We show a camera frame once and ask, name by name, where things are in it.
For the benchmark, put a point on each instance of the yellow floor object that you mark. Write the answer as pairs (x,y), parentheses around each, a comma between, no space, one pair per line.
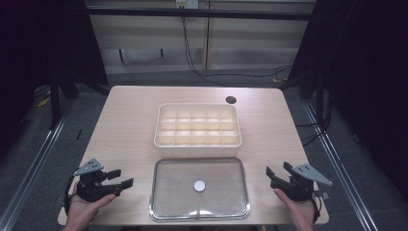
(44,102)

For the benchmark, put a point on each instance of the aluminium floor rail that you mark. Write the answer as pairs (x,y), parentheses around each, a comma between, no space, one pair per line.
(340,173)
(29,179)

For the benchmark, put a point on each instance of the white wall socket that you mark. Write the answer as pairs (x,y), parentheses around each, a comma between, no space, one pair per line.
(187,3)

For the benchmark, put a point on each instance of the person's right hand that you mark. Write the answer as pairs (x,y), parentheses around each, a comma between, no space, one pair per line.
(298,213)

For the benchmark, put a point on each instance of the black horizontal frame bar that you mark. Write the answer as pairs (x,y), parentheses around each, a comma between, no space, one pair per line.
(198,13)

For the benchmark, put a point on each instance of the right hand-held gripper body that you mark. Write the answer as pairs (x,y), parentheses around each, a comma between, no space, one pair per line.
(303,186)

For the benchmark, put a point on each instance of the person's left hand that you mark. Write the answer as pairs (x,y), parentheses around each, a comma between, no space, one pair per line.
(81,211)

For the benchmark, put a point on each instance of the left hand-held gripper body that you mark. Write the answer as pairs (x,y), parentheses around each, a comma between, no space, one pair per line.
(91,187)

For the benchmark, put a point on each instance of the clear lid with white knob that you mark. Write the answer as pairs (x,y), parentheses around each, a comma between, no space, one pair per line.
(198,189)

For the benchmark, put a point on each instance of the black curtain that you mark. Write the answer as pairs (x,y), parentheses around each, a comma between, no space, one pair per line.
(369,80)
(45,64)

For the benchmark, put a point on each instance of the dark round table grommet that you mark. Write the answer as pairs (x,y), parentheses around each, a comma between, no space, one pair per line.
(231,99)

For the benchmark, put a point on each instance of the black metal stand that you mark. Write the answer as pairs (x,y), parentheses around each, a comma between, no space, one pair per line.
(316,93)
(55,102)

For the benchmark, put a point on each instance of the small black floor piece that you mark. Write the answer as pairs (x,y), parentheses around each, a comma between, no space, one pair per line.
(79,134)

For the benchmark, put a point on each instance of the white compartment storage box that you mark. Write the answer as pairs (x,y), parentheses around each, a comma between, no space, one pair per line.
(197,130)

